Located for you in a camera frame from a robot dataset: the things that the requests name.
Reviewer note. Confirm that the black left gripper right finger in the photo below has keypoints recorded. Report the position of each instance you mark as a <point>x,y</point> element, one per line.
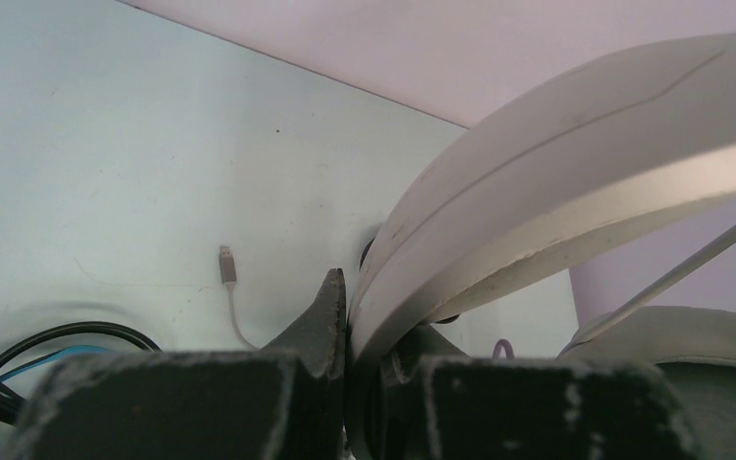
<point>435,402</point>

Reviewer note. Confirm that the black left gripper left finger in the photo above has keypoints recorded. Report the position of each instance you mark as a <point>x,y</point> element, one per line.
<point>284,401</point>

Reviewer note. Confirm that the white gaming headset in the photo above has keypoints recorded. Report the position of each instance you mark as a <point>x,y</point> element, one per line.
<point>595,158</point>

